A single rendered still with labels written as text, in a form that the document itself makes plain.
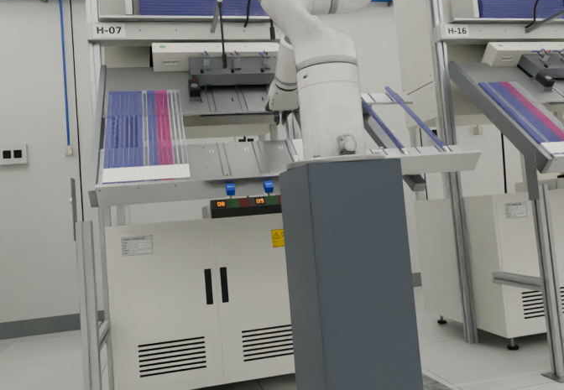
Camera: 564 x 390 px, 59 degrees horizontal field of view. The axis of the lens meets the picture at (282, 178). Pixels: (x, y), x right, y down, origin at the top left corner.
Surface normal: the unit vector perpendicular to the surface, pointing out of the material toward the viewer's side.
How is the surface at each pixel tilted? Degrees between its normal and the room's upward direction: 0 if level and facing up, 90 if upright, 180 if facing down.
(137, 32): 90
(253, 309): 90
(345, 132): 90
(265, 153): 45
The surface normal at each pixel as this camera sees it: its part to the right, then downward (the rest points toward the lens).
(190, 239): 0.22, -0.08
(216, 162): 0.10, -0.76
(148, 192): 0.22, 0.64
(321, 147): -0.44, -0.02
